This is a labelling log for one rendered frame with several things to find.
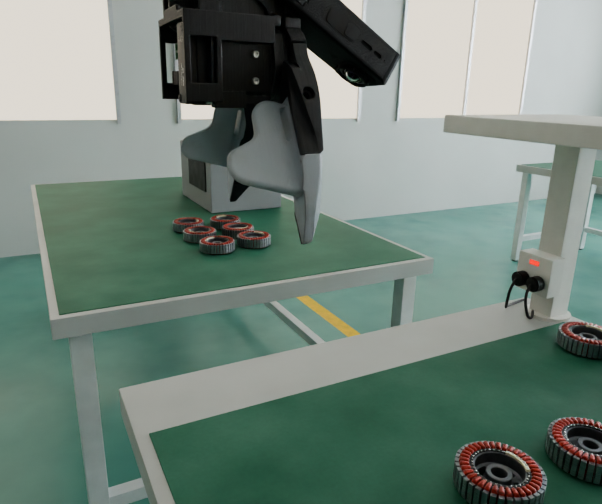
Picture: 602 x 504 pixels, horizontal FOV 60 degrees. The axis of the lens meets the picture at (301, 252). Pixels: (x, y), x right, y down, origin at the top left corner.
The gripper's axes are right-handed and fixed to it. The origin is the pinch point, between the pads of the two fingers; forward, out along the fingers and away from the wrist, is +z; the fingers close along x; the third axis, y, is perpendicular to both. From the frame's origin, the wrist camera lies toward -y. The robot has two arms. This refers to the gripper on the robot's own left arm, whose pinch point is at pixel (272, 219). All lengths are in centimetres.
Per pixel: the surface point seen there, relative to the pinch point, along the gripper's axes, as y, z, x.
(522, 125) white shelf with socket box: -59, -5, -30
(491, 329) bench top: -70, 40, -40
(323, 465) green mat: -15.0, 40.1, -16.8
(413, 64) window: -322, -37, -408
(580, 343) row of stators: -76, 37, -24
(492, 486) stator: -30.3, 36.8, -1.3
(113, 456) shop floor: 5, 115, -131
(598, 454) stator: -49, 38, -1
